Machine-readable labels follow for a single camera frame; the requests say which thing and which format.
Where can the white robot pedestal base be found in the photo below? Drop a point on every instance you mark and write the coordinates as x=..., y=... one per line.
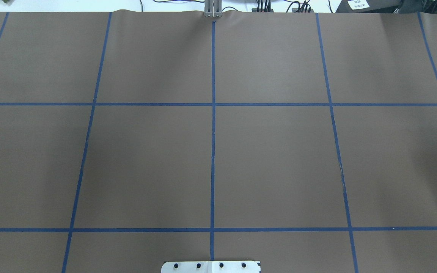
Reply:
x=228, y=266

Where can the black box with label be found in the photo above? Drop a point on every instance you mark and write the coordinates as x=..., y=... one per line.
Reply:
x=382, y=6

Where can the aluminium frame post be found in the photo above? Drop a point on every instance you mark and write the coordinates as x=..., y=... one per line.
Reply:
x=213, y=8

